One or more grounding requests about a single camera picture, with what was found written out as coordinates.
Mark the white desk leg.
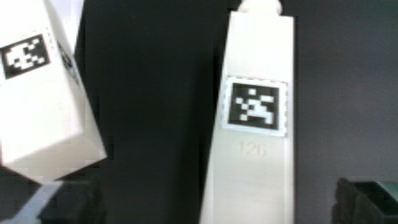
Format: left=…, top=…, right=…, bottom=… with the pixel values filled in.
left=0, top=0, right=106, bottom=184
left=198, top=0, right=294, bottom=224

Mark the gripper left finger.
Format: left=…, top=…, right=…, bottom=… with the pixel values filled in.
left=10, top=179, right=104, bottom=224

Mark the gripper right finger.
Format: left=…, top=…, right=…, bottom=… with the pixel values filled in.
left=332, top=178, right=398, bottom=224

